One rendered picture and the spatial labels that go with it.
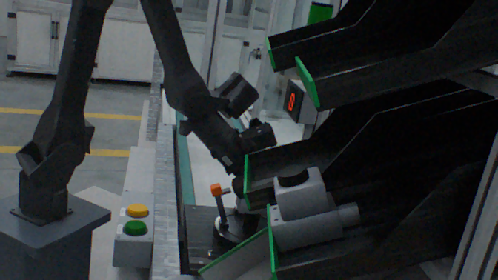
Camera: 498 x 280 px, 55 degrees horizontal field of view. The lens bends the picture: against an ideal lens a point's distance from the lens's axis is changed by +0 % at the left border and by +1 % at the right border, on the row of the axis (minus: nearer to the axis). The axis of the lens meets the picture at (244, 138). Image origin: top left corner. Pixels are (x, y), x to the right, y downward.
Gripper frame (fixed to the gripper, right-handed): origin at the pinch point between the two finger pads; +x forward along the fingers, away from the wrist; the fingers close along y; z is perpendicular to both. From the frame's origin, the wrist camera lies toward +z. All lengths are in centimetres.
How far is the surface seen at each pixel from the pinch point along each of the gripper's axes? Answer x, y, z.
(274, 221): -15.5, -41.1, 3.9
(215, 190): -4.8, -1.0, -6.8
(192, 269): -0.8, -11.8, -16.3
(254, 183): -12.9, -26.1, 2.9
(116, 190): 46, 224, -103
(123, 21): -28, 527, -62
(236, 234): 3.9, -3.1, -8.9
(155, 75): -16, 82, -13
